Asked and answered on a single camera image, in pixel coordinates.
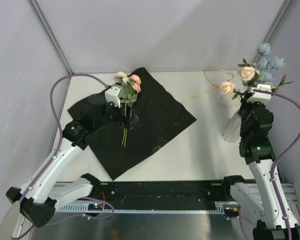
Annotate blue flower stem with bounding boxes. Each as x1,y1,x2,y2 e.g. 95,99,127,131
256,43,286,83

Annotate single peach rose stem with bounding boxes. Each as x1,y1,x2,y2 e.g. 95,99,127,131
263,74,295,93

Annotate aluminium frame rails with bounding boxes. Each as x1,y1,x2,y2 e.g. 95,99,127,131
20,68,300,240

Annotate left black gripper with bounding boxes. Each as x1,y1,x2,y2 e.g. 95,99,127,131
94,97,138,131

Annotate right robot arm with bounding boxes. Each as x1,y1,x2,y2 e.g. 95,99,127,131
220,90,300,240

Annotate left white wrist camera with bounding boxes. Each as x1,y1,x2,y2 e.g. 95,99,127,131
104,84,124,108

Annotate cream small rose spray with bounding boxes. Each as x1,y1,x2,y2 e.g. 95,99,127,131
219,58,260,100

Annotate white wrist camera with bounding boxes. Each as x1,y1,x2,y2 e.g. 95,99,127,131
104,84,124,108
246,84,272,105

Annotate white ribbed vase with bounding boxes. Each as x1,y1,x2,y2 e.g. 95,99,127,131
222,110,242,143

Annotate black wrapping paper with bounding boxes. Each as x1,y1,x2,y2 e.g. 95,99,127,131
67,66,198,180

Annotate blue and pink flower bouquet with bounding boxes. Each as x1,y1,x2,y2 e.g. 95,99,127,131
115,71,142,147

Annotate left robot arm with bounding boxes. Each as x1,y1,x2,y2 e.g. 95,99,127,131
6,95,139,228

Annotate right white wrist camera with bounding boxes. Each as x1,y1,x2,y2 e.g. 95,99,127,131
246,84,272,105

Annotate cream ribbon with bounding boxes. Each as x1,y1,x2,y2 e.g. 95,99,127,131
181,67,240,109

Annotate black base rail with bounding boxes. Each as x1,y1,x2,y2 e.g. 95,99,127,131
89,180,235,211

